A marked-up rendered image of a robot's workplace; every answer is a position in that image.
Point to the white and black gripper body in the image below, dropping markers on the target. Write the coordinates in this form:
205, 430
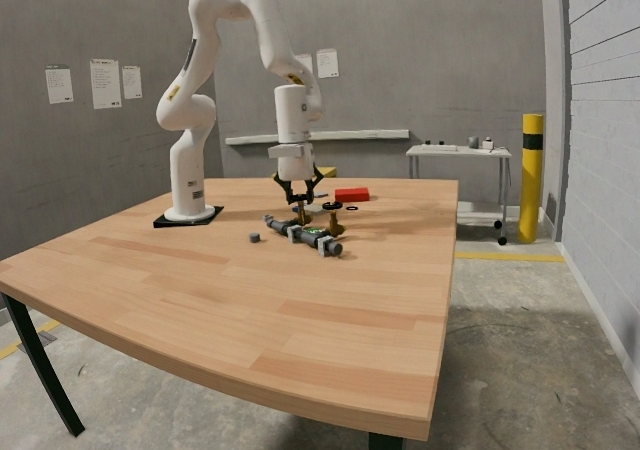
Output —
298, 168

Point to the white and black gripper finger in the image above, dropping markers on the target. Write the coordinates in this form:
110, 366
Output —
310, 187
286, 187

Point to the red rectangular block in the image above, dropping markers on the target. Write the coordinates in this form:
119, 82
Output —
351, 195

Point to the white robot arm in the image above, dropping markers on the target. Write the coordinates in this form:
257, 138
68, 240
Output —
179, 109

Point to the dark grey pipe with metal clamp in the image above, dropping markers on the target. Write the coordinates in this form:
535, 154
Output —
323, 240

